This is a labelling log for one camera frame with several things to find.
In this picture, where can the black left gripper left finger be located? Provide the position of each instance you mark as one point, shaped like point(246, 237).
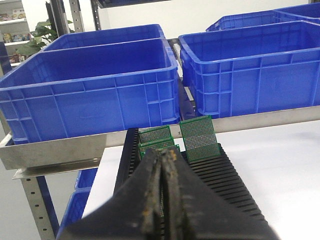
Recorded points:
point(132, 213)

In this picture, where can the blue bin rear right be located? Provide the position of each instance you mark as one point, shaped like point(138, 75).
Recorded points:
point(250, 19)

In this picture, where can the blue plastic bin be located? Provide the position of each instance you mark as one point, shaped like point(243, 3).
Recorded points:
point(251, 70)
point(307, 12)
point(90, 90)

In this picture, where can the blue plastic bin centre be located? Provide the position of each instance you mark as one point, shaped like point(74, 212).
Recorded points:
point(251, 70)

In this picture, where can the blue plastic bin left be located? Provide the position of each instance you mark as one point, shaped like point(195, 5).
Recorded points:
point(90, 90)

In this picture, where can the blue bin under table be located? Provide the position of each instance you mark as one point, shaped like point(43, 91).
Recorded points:
point(78, 199)

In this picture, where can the metal shelf upright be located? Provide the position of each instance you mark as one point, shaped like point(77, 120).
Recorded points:
point(41, 205)

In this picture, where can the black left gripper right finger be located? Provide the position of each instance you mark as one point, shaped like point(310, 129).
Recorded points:
point(216, 205)

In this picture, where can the blue bin rear left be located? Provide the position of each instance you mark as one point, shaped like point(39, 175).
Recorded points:
point(107, 36)

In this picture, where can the blue plastic bin right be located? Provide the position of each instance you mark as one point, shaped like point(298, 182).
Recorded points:
point(307, 12)

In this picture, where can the steel table edge rail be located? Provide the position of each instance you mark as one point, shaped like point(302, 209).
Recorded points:
point(82, 148)

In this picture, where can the green potted plant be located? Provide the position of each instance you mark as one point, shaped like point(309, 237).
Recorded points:
point(43, 35)

